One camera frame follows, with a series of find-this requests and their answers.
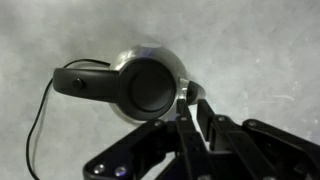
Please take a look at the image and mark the black kettle power cord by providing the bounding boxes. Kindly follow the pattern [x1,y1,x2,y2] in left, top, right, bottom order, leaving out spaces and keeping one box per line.
[25,58,112,180]

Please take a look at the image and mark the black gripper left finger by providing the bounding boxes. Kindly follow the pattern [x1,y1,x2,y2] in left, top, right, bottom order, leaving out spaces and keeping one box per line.
[82,98,216,180]

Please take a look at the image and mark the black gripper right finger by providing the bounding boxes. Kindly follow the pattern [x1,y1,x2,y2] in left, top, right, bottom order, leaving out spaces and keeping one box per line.
[196,98,320,180]

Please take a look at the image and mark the black round kettle lid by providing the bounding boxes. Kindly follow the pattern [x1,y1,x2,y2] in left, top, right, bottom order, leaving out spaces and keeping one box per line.
[117,58,177,122]

